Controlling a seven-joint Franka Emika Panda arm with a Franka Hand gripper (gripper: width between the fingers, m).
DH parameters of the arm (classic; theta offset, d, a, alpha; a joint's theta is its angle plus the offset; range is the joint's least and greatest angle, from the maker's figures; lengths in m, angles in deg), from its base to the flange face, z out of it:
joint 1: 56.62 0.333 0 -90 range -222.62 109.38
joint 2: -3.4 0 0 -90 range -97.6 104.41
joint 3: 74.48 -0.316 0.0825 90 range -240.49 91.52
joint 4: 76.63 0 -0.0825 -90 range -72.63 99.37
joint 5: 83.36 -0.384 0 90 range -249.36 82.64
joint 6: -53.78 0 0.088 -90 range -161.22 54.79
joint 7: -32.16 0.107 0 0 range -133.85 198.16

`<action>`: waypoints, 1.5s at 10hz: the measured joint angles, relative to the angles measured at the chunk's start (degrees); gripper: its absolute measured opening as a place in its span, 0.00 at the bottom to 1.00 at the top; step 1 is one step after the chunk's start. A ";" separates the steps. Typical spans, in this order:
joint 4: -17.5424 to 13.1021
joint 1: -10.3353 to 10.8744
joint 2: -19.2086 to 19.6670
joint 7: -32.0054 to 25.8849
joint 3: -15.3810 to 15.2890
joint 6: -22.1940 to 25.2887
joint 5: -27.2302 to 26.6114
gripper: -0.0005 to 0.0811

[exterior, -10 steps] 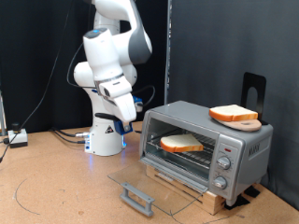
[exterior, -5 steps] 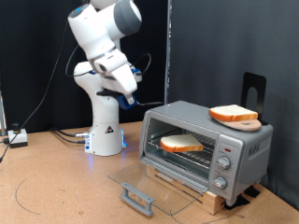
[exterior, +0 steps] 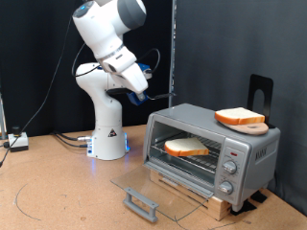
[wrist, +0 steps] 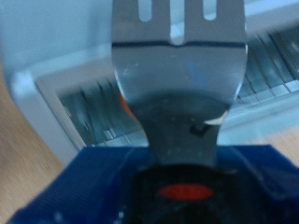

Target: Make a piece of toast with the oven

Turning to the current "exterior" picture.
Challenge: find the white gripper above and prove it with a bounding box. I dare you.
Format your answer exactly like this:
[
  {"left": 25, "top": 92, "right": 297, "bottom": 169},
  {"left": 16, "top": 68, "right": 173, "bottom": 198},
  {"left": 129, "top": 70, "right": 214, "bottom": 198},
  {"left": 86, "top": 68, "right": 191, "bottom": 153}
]
[{"left": 118, "top": 63, "right": 150, "bottom": 101}]

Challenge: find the white bread slice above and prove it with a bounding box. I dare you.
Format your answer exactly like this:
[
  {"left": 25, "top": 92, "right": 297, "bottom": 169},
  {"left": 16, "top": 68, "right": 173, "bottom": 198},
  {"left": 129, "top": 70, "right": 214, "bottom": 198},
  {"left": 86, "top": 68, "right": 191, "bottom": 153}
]
[
  {"left": 163, "top": 137, "right": 210, "bottom": 157},
  {"left": 214, "top": 107, "right": 267, "bottom": 127}
]

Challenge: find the glass oven door with handle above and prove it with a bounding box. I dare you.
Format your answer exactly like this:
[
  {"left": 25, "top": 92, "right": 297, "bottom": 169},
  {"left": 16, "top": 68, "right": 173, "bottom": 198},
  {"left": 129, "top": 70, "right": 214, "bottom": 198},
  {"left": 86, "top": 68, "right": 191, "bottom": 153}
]
[{"left": 109, "top": 160, "right": 215, "bottom": 223}]

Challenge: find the silver toaster oven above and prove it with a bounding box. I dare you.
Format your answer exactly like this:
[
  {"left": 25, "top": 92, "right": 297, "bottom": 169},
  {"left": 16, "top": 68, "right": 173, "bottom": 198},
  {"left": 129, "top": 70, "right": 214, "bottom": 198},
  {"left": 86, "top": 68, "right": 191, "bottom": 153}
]
[{"left": 142, "top": 103, "right": 282, "bottom": 213}]

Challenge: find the silver oven knob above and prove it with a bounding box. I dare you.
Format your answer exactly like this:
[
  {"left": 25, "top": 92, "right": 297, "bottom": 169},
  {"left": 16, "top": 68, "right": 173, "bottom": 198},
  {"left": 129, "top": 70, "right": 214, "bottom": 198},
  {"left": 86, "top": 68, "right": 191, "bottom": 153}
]
[
  {"left": 218, "top": 180, "right": 234, "bottom": 196},
  {"left": 223, "top": 159, "right": 238, "bottom": 175}
]

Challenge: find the grey metal pole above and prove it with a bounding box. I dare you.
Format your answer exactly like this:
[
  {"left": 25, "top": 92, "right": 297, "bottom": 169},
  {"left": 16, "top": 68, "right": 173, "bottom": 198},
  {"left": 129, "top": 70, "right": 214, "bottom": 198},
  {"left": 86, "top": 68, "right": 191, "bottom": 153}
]
[{"left": 168, "top": 0, "right": 177, "bottom": 108}]

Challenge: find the black metal bookend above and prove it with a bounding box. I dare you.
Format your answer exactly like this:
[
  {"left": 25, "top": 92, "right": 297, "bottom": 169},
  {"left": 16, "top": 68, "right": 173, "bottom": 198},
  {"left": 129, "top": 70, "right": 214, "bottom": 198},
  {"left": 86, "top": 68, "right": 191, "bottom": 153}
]
[{"left": 248, "top": 74, "right": 276, "bottom": 129}]

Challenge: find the round wooden plate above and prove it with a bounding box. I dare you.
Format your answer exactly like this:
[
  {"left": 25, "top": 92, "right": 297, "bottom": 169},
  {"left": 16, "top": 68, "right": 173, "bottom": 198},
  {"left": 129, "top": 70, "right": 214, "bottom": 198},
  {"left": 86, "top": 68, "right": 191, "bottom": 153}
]
[{"left": 222, "top": 121, "right": 270, "bottom": 136}]

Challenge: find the dark grey backdrop curtain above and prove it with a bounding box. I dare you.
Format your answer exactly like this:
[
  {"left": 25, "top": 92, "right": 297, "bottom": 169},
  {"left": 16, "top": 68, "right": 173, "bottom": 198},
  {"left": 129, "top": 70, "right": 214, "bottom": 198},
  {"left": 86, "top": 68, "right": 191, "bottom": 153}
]
[{"left": 176, "top": 0, "right": 307, "bottom": 215}]

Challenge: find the emergency stop button box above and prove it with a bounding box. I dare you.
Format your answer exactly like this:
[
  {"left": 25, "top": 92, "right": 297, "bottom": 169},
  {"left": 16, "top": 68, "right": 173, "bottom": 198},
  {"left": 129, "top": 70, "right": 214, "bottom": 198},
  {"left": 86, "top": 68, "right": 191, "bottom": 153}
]
[{"left": 8, "top": 126, "right": 30, "bottom": 152}]

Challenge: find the slatted wooden block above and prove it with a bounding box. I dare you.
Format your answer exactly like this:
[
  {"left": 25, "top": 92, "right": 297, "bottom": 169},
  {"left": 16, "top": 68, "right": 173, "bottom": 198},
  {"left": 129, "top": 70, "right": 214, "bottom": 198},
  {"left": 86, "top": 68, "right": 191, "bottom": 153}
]
[{"left": 149, "top": 169, "right": 233, "bottom": 222}]

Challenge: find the thin metal stand leg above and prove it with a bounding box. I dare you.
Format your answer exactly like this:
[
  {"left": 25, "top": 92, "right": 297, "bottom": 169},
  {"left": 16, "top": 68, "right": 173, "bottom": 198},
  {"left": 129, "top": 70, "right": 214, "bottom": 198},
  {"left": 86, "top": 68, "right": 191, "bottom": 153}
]
[{"left": 0, "top": 92, "right": 7, "bottom": 141}]

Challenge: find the black foam pad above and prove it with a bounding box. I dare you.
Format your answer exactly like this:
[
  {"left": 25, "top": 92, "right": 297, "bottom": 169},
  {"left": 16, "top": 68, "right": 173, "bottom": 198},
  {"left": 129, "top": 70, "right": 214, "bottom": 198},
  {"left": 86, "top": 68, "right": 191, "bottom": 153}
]
[
  {"left": 229, "top": 199, "right": 258, "bottom": 217},
  {"left": 250, "top": 190, "right": 268, "bottom": 204}
]

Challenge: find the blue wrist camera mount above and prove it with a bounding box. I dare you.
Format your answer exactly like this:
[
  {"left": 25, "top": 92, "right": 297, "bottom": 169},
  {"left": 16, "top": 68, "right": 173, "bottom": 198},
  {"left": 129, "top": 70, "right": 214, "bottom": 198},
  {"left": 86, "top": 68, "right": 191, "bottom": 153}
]
[{"left": 136, "top": 62, "right": 154, "bottom": 81}]

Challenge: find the base cable with silver connector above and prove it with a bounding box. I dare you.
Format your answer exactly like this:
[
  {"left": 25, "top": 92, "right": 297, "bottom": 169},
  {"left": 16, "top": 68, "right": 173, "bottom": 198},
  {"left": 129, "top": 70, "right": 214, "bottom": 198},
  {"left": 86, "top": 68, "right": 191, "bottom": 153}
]
[{"left": 52, "top": 130, "right": 94, "bottom": 143}]

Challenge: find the black base cable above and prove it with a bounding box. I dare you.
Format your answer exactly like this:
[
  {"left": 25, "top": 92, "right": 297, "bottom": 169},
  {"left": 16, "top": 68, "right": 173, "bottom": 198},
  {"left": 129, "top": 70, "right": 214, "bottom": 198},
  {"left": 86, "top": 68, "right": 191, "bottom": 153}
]
[{"left": 54, "top": 133, "right": 90, "bottom": 150}]

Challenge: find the wire oven rack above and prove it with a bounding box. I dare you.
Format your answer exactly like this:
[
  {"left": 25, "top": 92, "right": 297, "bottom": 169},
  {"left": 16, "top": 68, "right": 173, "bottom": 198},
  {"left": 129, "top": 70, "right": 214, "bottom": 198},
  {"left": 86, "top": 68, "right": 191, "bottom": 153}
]
[{"left": 150, "top": 132, "right": 223, "bottom": 175}]

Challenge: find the long black hanging cable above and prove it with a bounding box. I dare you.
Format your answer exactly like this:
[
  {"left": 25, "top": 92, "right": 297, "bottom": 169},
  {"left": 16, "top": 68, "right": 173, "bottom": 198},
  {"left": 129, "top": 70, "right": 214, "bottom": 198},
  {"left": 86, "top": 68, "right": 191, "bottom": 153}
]
[{"left": 0, "top": 13, "right": 73, "bottom": 169}]

